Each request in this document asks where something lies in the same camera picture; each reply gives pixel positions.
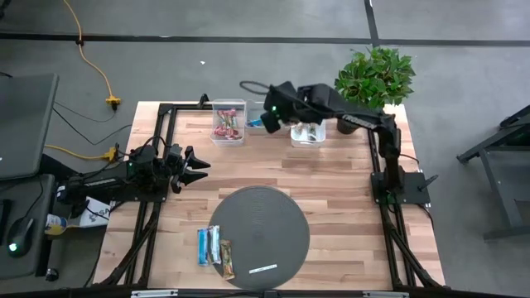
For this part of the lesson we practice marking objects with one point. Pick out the potted green tree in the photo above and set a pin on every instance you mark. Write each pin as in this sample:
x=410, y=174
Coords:
x=372, y=78

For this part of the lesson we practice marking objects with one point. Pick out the small black knob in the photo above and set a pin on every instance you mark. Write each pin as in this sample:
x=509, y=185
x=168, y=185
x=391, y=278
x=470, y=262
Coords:
x=51, y=274

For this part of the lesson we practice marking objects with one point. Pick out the silver green granola bar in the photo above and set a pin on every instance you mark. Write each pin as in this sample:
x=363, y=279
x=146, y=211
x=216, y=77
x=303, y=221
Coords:
x=214, y=244

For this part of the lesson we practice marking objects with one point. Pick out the orange green granola bar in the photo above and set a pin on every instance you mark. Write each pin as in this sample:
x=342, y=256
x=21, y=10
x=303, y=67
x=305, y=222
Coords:
x=227, y=258

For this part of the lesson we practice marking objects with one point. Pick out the white plastic bin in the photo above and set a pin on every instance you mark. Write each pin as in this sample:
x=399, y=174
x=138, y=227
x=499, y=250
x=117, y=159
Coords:
x=252, y=107
x=308, y=144

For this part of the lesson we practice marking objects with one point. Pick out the red wrapped granola bar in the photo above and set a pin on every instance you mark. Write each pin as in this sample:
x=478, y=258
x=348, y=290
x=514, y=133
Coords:
x=227, y=116

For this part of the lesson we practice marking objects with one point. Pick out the dark metal stand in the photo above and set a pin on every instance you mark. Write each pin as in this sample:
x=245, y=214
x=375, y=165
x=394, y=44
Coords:
x=497, y=165

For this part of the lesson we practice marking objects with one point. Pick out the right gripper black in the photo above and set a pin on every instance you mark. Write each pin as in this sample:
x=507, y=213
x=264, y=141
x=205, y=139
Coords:
x=277, y=103

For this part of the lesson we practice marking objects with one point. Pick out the red chocolate chip granola bar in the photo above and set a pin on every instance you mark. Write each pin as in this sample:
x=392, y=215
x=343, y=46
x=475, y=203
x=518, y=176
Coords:
x=227, y=132

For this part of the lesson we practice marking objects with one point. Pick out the grey laptop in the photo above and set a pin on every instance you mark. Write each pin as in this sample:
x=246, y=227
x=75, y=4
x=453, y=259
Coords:
x=25, y=124

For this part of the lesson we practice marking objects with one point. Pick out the black computer mouse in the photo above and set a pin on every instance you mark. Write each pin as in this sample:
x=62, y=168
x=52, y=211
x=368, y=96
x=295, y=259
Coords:
x=18, y=238

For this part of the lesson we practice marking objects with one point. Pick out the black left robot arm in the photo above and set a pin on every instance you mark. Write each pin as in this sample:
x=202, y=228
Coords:
x=103, y=180

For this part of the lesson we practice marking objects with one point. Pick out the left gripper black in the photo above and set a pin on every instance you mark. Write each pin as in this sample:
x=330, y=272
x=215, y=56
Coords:
x=174, y=165

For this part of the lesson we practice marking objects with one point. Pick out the round grey woven placemat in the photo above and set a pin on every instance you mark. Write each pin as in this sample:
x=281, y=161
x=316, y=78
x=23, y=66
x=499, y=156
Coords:
x=265, y=236

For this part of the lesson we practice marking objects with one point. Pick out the plastic bottle yellow label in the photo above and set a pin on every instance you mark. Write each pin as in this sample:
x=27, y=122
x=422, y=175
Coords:
x=56, y=223

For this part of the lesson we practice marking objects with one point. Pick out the black side desk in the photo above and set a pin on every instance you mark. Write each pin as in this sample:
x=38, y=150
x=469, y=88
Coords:
x=37, y=194

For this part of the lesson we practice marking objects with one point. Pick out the silver aluminium bracket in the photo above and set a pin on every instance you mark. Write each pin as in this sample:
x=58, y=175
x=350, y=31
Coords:
x=154, y=293
x=385, y=294

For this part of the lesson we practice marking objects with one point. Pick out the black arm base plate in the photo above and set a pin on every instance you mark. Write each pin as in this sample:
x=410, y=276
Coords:
x=414, y=190

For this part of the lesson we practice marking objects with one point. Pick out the clear plastic bin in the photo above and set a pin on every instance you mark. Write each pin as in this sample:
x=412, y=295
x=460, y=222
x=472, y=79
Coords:
x=227, y=101

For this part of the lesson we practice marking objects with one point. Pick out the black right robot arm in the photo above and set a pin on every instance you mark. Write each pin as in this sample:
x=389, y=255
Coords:
x=360, y=118

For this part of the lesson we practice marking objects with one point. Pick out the blue granola bar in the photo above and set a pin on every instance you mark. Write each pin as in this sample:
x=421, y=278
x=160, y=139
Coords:
x=202, y=248
x=255, y=123

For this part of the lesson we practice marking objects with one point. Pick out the white snack bar on plate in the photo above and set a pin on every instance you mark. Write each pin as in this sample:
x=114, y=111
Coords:
x=263, y=269

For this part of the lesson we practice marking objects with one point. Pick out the black lever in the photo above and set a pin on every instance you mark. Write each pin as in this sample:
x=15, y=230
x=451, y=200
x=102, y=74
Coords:
x=428, y=182

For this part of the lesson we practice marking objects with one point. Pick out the white printed paper bag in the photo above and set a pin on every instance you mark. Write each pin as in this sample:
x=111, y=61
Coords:
x=97, y=213

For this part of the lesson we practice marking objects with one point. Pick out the black table frame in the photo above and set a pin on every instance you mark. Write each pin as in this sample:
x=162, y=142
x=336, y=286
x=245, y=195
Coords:
x=186, y=107

